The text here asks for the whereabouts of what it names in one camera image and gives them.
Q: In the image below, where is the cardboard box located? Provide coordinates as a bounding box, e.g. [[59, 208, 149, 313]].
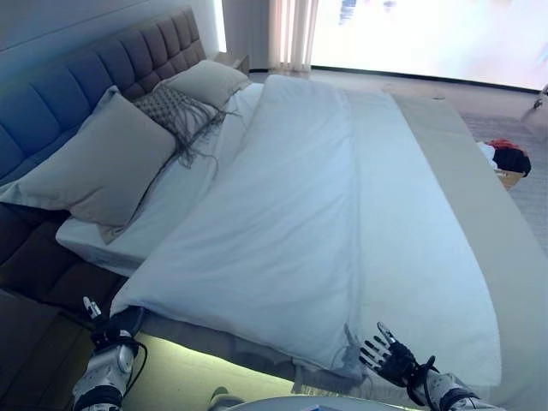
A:
[[494, 169, 526, 192]]

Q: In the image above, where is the grey knit fringed cushion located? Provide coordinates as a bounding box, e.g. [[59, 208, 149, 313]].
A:
[[134, 85, 241, 172]]

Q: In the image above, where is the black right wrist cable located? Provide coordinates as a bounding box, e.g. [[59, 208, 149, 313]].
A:
[[404, 354, 440, 406]]

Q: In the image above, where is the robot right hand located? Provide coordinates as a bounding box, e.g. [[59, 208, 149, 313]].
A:
[[359, 323, 429, 386]]

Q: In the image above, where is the grey patterned rug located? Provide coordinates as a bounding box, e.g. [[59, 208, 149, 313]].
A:
[[460, 109, 548, 266]]

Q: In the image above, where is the beige bed throw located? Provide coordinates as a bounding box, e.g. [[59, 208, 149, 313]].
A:
[[384, 96, 532, 386]]

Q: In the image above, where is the small light wooden nightstand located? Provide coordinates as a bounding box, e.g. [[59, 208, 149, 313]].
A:
[[213, 51, 250, 76]]

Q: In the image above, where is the red garment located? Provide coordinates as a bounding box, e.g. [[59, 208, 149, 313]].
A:
[[487, 138, 521, 152]]

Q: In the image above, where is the large beige pillow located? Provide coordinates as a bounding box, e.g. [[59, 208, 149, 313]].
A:
[[0, 85, 179, 246]]

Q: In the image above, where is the dark wooden nightstand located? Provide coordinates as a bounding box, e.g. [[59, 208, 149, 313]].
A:
[[0, 289, 99, 411]]

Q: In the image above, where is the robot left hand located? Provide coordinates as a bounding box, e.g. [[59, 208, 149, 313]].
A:
[[83, 295, 145, 348]]

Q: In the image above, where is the small beige pillow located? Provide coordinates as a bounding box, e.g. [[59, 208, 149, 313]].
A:
[[164, 59, 250, 108]]

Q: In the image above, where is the robot white torso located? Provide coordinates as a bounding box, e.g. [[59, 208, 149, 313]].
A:
[[209, 387, 433, 411]]

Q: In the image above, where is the white garment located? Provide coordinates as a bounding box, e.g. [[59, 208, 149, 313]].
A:
[[477, 140, 497, 163]]

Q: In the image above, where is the cream vertical curtain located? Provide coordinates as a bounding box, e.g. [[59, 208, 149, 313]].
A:
[[269, 0, 320, 69]]

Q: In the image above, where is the mattress with white sheet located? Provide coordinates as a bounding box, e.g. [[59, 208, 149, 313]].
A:
[[55, 80, 500, 386]]

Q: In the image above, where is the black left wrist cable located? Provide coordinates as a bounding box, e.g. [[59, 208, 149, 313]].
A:
[[122, 333, 149, 389]]

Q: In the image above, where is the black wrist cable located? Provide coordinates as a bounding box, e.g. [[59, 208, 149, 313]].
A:
[[122, 333, 149, 389], [404, 354, 440, 406]]

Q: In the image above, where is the large bright window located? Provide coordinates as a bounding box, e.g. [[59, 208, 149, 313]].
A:
[[310, 0, 548, 91]]

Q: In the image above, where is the black garment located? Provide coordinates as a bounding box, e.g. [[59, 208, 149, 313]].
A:
[[491, 147, 532, 177]]

